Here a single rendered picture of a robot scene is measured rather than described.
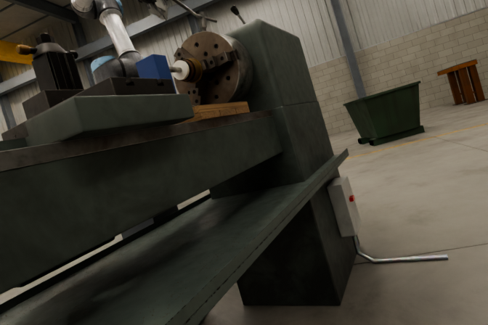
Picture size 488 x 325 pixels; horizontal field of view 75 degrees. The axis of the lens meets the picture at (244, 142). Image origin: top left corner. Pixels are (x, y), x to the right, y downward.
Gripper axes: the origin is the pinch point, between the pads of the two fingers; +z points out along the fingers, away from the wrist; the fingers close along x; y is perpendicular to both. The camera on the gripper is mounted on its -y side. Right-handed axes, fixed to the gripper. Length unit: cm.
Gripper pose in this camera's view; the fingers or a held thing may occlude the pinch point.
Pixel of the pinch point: (165, 17)
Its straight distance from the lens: 142.4
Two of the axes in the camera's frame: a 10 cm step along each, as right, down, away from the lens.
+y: -4.5, 1.5, -8.8
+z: 4.9, 8.7, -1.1
